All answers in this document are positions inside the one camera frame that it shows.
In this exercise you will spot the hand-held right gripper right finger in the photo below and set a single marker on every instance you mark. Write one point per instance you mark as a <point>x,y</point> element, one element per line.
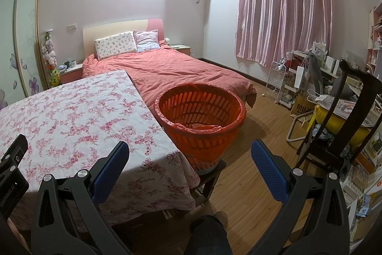
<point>267,171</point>

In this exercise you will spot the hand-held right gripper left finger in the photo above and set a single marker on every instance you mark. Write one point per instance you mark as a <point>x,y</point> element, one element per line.
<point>110,171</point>

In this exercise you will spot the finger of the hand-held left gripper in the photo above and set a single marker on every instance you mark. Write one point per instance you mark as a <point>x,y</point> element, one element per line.
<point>16,150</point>

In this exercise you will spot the dark wooden stool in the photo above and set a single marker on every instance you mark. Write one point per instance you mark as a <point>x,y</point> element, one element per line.
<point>209,180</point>

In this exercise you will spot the floral tablecloth table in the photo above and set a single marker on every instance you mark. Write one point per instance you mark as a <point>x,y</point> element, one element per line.
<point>74,111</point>

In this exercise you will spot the brown paper bag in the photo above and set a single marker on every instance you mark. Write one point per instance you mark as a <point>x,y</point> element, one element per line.
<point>300,108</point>

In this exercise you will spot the white trolley cart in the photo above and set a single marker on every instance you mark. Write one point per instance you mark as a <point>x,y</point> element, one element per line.
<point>294,93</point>

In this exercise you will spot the yellow cushion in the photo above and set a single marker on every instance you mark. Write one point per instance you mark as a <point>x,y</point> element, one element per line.
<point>334,123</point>

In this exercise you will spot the person's leg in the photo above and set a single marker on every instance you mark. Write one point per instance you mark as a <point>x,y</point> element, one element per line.
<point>206,237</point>

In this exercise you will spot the pink and white nightstand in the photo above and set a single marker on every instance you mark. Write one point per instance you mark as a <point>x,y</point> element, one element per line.
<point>71,74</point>
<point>180,49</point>

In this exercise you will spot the plush toy stack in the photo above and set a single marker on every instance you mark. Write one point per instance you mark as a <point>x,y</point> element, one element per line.
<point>50,54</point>

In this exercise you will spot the glass wardrobe with purple flowers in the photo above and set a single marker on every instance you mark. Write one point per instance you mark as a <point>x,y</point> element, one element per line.
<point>27,34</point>

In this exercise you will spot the bed with salmon duvet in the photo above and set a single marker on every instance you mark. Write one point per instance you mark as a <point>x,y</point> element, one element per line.
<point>179,69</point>

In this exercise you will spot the white floral pillow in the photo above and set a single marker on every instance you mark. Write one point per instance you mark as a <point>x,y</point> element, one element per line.
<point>115,46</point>

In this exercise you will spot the dark wooden chair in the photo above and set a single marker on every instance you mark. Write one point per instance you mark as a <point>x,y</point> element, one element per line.
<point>350,68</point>

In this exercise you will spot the pink striped pillow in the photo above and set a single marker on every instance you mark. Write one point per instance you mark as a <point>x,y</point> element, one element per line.
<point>146,40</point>

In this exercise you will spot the cream and pink headboard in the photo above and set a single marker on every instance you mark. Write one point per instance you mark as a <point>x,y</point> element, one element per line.
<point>113,28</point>

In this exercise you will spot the pink striped curtain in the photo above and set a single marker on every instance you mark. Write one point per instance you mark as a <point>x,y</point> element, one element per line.
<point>283,4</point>

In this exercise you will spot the pink and white bookshelf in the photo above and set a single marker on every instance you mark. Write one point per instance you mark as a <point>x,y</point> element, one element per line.
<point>375,34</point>

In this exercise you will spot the white wall socket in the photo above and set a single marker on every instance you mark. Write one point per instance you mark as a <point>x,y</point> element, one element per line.
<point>72,26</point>

